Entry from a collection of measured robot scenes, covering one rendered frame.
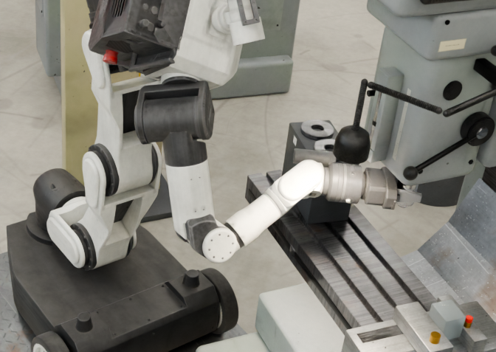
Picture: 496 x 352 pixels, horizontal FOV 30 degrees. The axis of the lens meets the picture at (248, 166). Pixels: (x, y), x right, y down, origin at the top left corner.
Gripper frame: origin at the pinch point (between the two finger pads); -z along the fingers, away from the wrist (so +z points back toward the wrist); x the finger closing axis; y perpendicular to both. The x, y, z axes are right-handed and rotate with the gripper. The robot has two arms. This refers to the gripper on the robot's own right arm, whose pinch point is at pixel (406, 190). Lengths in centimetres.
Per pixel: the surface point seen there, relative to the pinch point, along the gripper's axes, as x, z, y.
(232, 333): 36, 32, 84
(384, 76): -6.3, 11.9, -31.2
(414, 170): -16.4, 3.9, -16.0
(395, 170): -9.3, 5.8, -10.8
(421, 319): -21.5, -4.8, 19.5
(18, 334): 28, 95, 85
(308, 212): 24.3, 17.2, 26.9
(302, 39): 330, -7, 123
